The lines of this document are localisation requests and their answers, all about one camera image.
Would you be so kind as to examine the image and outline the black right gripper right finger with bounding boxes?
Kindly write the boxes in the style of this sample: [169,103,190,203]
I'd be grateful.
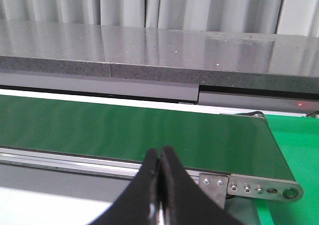
[159,146,242,225]

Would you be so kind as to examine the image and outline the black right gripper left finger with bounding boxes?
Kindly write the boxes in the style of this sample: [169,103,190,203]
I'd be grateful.
[91,148,159,225]

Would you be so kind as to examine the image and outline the green conveyor belt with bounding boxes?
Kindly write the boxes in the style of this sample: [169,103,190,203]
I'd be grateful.
[0,96,294,180]

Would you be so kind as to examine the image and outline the grey cabinet front panel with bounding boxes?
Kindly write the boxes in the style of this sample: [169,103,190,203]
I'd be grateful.
[0,71,319,114]

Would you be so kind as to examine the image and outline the bright green mat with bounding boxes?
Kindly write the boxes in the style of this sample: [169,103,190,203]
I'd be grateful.
[255,115,319,225]

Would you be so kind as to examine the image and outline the grey stone countertop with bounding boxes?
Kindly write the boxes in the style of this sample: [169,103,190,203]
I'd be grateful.
[0,20,319,94]

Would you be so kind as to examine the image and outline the white pleated curtain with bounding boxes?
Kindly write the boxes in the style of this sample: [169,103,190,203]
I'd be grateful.
[0,0,319,37]

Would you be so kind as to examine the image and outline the metal conveyor end bracket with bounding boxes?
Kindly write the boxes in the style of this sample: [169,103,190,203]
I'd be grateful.
[198,173,304,204]

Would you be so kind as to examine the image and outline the aluminium conveyor side rail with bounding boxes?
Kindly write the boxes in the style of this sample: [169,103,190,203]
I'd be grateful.
[0,146,201,185]

